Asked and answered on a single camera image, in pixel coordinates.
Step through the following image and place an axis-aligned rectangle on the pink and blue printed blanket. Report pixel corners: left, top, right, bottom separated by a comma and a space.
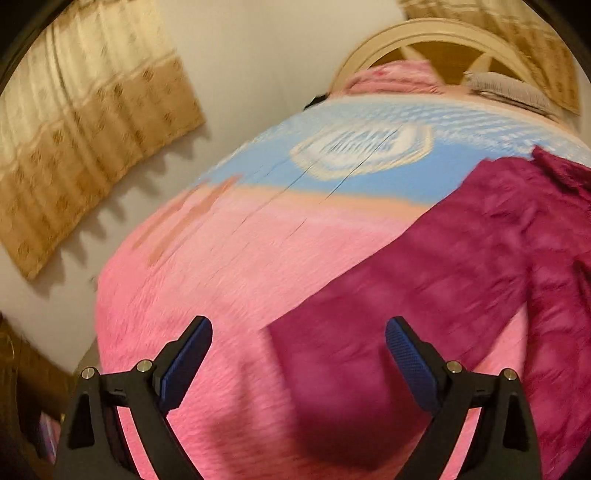
95, 95, 591, 480

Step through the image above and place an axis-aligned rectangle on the folded pink floral quilt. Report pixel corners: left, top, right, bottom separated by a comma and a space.
344, 60, 446, 95

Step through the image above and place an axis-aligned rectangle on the cream wooden bed headboard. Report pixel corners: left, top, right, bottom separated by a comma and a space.
333, 19, 561, 116

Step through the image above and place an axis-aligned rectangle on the magenta puffer jacket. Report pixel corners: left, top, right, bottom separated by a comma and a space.
265, 145, 591, 476

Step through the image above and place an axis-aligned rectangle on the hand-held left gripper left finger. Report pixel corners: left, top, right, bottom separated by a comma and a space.
54, 316, 214, 480

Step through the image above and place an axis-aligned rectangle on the dark wooden furniture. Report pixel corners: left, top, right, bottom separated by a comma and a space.
0, 313, 77, 464

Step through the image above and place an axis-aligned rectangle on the striped pillow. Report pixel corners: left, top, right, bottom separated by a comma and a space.
464, 70, 561, 121

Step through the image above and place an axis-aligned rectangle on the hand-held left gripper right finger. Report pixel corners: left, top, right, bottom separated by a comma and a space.
385, 316, 544, 480

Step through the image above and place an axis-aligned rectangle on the beige patterned curtain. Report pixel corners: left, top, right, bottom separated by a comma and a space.
0, 0, 206, 281
399, 0, 583, 114

